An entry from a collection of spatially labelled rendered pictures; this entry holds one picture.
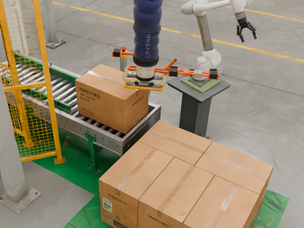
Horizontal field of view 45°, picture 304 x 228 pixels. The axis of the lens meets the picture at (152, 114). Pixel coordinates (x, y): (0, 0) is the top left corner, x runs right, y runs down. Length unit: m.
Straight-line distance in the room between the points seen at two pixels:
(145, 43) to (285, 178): 2.15
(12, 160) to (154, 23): 1.72
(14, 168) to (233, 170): 1.95
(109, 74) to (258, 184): 1.74
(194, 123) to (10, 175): 1.98
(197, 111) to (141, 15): 1.47
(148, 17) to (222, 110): 2.35
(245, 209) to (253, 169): 0.47
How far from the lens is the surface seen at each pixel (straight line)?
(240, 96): 5.34
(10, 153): 3.45
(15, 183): 3.69
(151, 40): 3.09
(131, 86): 3.26
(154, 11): 2.97
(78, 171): 4.03
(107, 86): 3.55
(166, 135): 3.60
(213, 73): 3.28
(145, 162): 3.31
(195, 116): 4.10
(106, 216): 3.48
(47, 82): 3.55
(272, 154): 4.47
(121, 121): 3.51
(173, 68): 3.31
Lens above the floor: 2.84
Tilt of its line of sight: 37 degrees down
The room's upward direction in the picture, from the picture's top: 3 degrees clockwise
